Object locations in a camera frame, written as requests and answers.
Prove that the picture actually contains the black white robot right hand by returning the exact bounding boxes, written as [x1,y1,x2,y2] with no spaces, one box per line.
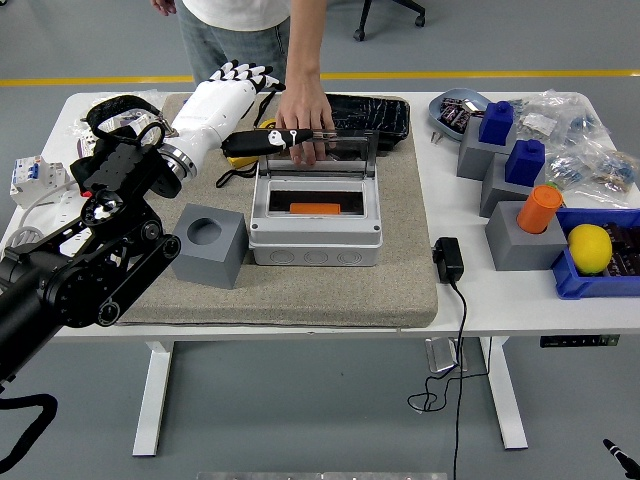
[602,438,640,479]

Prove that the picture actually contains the person's left hand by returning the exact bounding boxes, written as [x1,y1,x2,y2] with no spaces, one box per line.
[274,74,337,167]

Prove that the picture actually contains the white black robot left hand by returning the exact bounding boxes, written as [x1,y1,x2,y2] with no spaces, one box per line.
[169,59,315,162]

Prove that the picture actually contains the orange cylinder battery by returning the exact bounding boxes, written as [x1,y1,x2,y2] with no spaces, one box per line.
[516,184,565,235]
[289,202,343,216]

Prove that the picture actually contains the grey plastic enclosure box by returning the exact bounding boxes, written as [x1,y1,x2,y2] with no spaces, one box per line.
[248,130,384,267]

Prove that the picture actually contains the silver box under table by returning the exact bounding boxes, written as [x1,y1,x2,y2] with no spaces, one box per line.
[423,337,469,374]

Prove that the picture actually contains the person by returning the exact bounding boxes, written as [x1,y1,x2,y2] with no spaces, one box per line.
[175,0,292,84]

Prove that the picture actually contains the clear plastic parts bag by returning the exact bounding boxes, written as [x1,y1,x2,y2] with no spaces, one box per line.
[519,89,614,146]
[69,89,166,136]
[584,144,640,209]
[544,149,596,191]
[504,97,531,121]

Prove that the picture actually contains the black plastic tray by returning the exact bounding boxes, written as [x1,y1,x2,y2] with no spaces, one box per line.
[324,93,411,151]

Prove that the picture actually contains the black office chair base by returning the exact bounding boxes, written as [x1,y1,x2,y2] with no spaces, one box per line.
[352,0,427,42]

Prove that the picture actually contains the black table control panel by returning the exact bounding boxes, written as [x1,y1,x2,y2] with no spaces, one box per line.
[538,334,621,349]

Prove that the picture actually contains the white table leg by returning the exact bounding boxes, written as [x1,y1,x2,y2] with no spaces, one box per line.
[479,335,529,451]
[131,340,175,457]

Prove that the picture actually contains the blue-grey dish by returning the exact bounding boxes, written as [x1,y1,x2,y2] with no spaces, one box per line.
[428,88,492,144]

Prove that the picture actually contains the grey holder block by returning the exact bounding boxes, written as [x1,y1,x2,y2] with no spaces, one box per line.
[484,200,569,272]
[171,203,250,290]
[478,152,546,219]
[456,117,516,180]

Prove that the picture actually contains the blue storage bin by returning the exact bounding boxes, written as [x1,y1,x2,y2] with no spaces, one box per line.
[549,207,640,301]

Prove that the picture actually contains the grey-brown mat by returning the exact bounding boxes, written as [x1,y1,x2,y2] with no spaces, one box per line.
[114,92,440,329]

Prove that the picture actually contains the blue plastic block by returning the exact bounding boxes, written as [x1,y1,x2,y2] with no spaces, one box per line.
[478,100,516,147]
[503,139,546,189]

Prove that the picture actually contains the white circuit breaker blue levers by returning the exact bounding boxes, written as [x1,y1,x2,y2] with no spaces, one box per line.
[10,154,71,210]

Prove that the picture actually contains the black power adapter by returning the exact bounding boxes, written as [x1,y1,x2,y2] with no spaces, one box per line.
[431,236,465,285]

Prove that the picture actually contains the dark electronic components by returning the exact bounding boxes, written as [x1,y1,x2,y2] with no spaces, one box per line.
[602,222,640,277]

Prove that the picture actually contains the yellow lemon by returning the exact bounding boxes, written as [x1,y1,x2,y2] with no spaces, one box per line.
[566,224,614,276]

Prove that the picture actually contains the black adapter cord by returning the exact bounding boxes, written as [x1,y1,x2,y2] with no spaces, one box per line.
[407,279,494,480]

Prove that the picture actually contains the light grey power cable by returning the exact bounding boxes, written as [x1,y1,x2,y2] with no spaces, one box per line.
[4,179,76,251]

